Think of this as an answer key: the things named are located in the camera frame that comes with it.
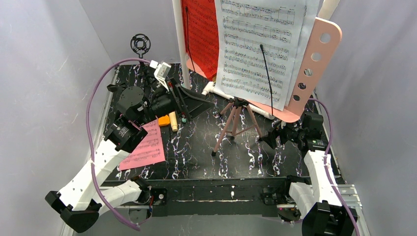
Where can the red folder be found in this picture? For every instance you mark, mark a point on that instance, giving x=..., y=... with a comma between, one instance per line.
x=201, y=35

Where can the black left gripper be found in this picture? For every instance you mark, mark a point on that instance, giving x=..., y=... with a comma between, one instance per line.
x=179, y=101

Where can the white PVC pipe frame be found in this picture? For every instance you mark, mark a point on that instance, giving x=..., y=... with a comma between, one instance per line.
x=182, y=49

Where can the pink sheet music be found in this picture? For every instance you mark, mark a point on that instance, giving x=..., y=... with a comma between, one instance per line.
x=149, y=151

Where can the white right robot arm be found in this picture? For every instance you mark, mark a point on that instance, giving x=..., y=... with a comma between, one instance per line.
x=323, y=211

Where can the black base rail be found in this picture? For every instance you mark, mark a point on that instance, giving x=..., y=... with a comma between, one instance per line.
x=245, y=196

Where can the black tripod shock mount stand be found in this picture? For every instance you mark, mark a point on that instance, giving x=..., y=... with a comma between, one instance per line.
x=140, y=44

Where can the white sheet music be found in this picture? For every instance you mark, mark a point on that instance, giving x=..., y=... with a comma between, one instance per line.
x=261, y=47

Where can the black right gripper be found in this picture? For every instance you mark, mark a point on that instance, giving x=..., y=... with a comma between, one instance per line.
x=280, y=135

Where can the orange tape measure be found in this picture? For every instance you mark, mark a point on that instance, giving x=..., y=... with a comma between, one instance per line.
x=164, y=121

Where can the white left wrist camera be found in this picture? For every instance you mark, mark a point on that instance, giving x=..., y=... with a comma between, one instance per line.
x=161, y=72

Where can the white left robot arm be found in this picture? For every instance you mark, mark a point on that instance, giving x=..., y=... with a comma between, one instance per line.
x=81, y=202

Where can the pink music stand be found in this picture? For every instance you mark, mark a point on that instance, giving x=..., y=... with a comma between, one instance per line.
x=272, y=62

